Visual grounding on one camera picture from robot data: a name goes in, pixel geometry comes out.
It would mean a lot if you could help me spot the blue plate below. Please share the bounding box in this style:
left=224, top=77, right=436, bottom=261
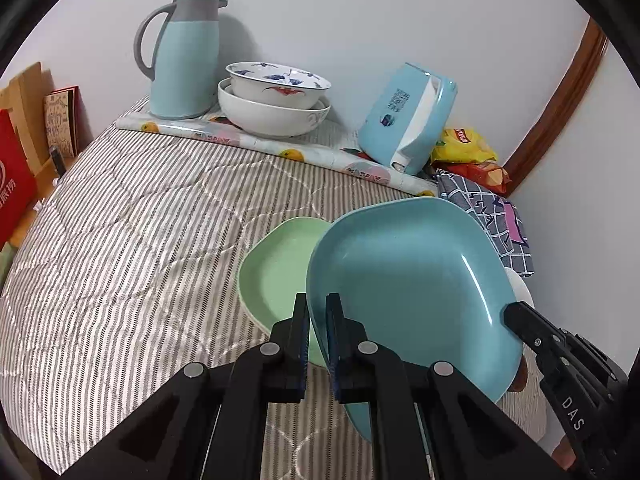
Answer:
left=306, top=196, right=525, bottom=443

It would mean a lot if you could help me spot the patterned flat box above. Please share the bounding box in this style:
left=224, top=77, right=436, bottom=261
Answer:
left=44, top=86, right=81, bottom=158

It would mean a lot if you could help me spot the green plate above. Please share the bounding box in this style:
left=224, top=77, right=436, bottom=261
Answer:
left=237, top=216, right=333, bottom=367

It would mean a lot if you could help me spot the large white bowl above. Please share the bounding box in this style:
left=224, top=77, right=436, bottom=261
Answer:
left=217, top=78, right=332, bottom=138

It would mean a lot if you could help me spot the person's right hand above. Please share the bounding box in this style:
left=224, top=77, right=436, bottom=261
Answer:
left=551, top=432, right=577, bottom=472

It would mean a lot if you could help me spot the red paper bag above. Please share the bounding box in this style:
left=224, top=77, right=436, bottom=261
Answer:
left=0, top=108, right=38, bottom=251

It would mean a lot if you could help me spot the small black object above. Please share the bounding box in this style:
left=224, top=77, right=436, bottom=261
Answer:
left=48, top=145, right=67, bottom=178

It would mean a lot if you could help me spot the striped quilt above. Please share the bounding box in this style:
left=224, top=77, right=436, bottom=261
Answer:
left=0, top=95, right=548, bottom=476

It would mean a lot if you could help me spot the light blue electric kettle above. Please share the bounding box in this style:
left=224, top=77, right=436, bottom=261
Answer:
left=357, top=62, right=458, bottom=177

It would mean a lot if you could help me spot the orange snack bag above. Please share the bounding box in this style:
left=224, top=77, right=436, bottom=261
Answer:
left=442, top=161, right=512, bottom=196

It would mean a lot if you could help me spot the floral rolled mat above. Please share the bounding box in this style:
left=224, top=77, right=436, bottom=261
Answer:
left=115, top=105, right=438, bottom=197

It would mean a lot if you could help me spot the grey checked cloth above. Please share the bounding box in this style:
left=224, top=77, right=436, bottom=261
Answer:
left=435, top=169, right=537, bottom=279

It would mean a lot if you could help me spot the blue patterned bowl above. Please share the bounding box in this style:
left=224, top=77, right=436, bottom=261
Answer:
left=225, top=61, right=332, bottom=110

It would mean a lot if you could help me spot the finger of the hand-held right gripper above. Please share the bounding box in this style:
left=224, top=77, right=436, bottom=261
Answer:
left=504, top=301, right=567, bottom=357

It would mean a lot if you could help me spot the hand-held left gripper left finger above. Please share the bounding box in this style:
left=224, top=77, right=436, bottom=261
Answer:
left=60, top=292, right=311, bottom=480

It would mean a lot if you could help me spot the yellow chip bag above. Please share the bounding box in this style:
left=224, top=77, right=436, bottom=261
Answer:
left=431, top=127, right=498, bottom=165

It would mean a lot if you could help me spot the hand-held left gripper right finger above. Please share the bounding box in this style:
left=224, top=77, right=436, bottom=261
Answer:
left=325, top=292, right=571, bottom=480

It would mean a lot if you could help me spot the brown bowl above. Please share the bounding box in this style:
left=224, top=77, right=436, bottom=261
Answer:
left=510, top=355, right=529, bottom=393

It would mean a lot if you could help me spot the light blue thermos jug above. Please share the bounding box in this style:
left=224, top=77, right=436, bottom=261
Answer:
left=134, top=0, right=229, bottom=120

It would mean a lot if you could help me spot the wooden door frame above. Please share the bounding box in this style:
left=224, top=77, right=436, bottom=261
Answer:
left=500, top=16, right=608, bottom=198

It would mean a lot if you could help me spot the brown paper bag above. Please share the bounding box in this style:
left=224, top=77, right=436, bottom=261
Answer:
left=0, top=61, right=56, bottom=181

